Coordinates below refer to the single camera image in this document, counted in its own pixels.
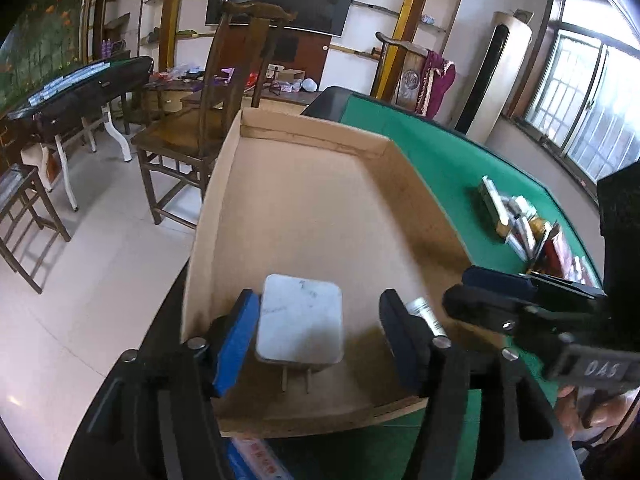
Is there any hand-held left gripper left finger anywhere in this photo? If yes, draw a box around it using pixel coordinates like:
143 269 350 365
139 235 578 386
60 287 261 480

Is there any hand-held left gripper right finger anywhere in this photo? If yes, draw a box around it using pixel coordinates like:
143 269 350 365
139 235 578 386
378 288 583 480

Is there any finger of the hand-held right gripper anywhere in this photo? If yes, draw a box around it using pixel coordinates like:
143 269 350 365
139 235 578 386
442 284 566 361
462 266 608 306

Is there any silver capped tube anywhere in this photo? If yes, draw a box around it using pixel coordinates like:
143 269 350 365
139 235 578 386
404 297 448 341

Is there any red foil packet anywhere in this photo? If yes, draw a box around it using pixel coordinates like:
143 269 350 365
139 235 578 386
532 222 573 276

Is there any white power adapter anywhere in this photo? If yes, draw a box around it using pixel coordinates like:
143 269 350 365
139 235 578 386
255 274 345 393

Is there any brown cardboard box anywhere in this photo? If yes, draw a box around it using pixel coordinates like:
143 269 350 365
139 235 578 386
181 107 473 438

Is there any person's right hand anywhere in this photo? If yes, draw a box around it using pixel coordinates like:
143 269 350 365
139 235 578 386
556 382 640 432

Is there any white flat packet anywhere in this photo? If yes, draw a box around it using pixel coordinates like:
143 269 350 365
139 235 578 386
570 255 601 287

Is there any grey squeeze tube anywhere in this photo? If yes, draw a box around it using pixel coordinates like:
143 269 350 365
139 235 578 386
506 220 538 261

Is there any white small box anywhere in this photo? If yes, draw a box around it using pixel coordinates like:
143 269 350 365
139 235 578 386
507 195 538 221

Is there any green striped box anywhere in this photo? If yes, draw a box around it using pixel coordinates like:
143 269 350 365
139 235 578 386
475 176 506 226

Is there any white blue printed packet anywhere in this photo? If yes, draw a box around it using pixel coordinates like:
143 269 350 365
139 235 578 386
227 435 296 480

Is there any wooden framed window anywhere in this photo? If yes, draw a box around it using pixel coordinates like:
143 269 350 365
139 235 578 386
505 0 640 183

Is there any green felt game table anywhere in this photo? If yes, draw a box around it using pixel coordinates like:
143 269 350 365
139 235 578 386
135 86 608 480

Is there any beige standing air conditioner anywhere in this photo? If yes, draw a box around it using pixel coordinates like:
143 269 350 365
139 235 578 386
452 10 533 146

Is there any dark red fringed cloth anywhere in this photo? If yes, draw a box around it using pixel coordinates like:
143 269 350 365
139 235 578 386
419 50 457 121

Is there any wooden slat-back chair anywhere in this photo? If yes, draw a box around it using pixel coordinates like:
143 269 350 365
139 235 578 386
131 1 296 231

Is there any carved wooden chair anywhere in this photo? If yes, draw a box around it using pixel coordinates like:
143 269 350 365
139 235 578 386
375 31 436 113

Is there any low wooden television cabinet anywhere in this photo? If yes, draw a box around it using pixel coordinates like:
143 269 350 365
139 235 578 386
142 67 321 126

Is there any dark wooden stool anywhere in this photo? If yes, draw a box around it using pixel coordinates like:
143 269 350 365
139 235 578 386
0 164 71 295

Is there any black covered game table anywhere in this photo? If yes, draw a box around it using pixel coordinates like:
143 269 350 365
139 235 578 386
0 55 153 211

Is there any row of white tiles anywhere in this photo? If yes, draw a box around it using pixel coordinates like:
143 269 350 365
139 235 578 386
27 62 113 106

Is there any wooden wall shelf unit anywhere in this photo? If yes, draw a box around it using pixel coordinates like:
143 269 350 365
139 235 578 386
137 0 473 61

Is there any green floral wall mural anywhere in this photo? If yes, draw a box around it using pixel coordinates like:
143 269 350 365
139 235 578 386
0 0 93 111

